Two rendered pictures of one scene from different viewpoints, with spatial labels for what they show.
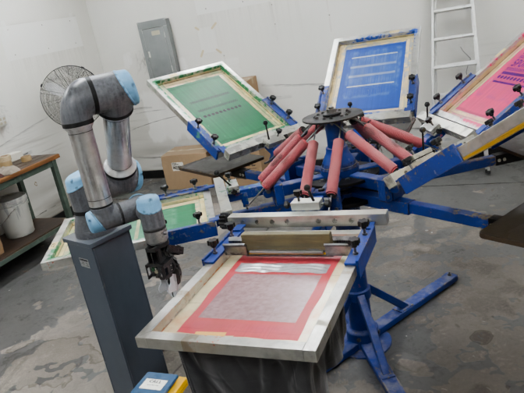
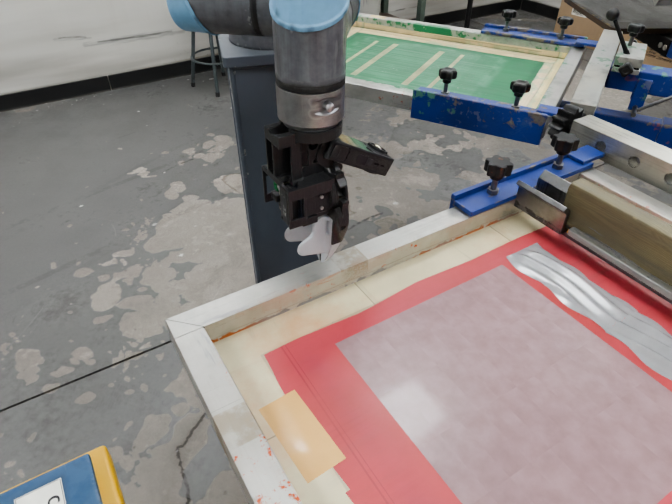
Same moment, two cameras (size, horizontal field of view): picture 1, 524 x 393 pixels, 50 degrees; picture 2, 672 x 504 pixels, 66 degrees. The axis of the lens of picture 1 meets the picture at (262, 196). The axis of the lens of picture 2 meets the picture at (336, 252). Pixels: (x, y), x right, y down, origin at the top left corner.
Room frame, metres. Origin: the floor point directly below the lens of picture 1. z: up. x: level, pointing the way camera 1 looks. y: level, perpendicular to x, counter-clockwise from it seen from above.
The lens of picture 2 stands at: (1.28, 0.04, 1.47)
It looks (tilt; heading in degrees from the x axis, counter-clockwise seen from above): 39 degrees down; 33
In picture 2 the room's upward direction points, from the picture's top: straight up
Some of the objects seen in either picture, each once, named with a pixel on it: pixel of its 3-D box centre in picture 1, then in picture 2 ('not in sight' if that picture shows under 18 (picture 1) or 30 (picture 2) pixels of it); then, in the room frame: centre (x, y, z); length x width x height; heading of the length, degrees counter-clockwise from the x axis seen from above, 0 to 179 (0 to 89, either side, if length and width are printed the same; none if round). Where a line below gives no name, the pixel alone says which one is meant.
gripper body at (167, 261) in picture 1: (161, 259); (306, 168); (1.71, 0.36, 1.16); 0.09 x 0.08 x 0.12; 155
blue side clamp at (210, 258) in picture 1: (224, 250); (522, 192); (2.11, 0.19, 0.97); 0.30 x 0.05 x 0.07; 155
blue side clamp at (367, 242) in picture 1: (361, 250); not in sight; (1.87, -0.32, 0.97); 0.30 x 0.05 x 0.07; 155
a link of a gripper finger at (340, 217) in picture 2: (174, 272); (333, 212); (1.73, 0.33, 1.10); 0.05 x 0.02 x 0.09; 65
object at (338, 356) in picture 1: (331, 352); not in sight; (1.63, -0.13, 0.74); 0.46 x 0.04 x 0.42; 155
